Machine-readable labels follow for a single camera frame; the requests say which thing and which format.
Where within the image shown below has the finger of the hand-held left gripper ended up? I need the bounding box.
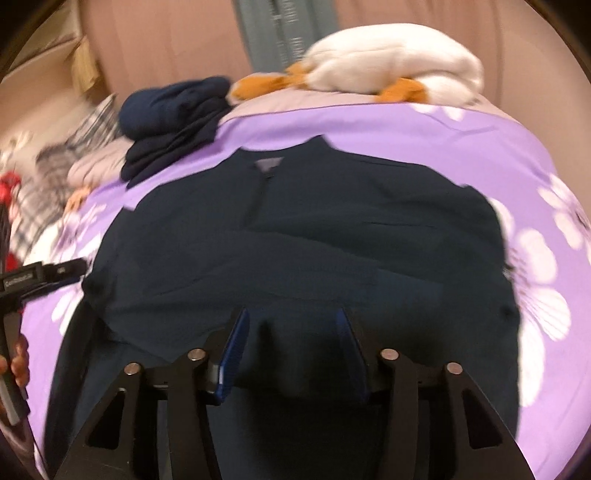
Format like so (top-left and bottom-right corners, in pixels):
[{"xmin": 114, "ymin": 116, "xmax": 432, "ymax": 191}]
[{"xmin": 41, "ymin": 258, "xmax": 89, "ymax": 286}]

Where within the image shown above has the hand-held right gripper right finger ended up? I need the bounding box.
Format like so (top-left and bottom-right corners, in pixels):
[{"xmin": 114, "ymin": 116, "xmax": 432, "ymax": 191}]
[{"xmin": 336, "ymin": 308, "xmax": 539, "ymax": 480}]

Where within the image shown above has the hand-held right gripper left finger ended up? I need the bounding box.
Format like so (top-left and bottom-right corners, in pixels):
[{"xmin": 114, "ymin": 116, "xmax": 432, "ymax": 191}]
[{"xmin": 53, "ymin": 308, "xmax": 252, "ymax": 480}]

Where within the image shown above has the dark navy shirt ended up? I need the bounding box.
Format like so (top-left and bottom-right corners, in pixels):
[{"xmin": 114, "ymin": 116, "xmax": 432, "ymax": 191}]
[{"xmin": 46, "ymin": 136, "xmax": 525, "ymax": 480}]

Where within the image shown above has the stack of folded navy clothes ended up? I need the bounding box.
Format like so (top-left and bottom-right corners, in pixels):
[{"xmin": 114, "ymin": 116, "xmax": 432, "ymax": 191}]
[{"xmin": 119, "ymin": 76, "xmax": 234, "ymax": 183}]

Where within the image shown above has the person's left hand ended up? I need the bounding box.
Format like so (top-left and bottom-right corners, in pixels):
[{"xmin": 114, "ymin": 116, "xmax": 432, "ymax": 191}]
[{"xmin": 10, "ymin": 335, "xmax": 31, "ymax": 388}]

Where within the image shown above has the small orange cloth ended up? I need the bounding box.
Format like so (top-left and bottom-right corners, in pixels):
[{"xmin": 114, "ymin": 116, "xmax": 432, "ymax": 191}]
[{"xmin": 65, "ymin": 187, "xmax": 90, "ymax": 213}]

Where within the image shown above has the plaid pillow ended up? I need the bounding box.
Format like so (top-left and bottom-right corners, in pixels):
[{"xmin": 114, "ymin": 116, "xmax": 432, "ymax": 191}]
[{"xmin": 9, "ymin": 95, "xmax": 123, "ymax": 259}]

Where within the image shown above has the red cloth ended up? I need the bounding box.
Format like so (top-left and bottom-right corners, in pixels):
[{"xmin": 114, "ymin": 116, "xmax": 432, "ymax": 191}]
[{"xmin": 0, "ymin": 173, "xmax": 21, "ymax": 208}]

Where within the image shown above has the pink folded cloth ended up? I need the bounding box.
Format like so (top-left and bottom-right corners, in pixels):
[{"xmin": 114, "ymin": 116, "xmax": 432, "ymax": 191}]
[{"xmin": 67, "ymin": 138, "xmax": 134, "ymax": 185}]

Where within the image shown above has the tan hanging cloth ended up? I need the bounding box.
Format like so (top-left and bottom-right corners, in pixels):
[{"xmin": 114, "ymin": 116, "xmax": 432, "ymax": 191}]
[{"xmin": 69, "ymin": 37, "xmax": 105, "ymax": 100}]

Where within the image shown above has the purple floral bedsheet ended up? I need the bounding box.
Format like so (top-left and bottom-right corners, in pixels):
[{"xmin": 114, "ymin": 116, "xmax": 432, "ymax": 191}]
[{"xmin": 18, "ymin": 99, "xmax": 591, "ymax": 480}]

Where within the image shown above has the white plush goose toy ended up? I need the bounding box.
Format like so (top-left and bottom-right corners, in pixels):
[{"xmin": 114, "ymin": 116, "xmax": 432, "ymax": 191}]
[{"xmin": 229, "ymin": 23, "xmax": 485, "ymax": 108}]

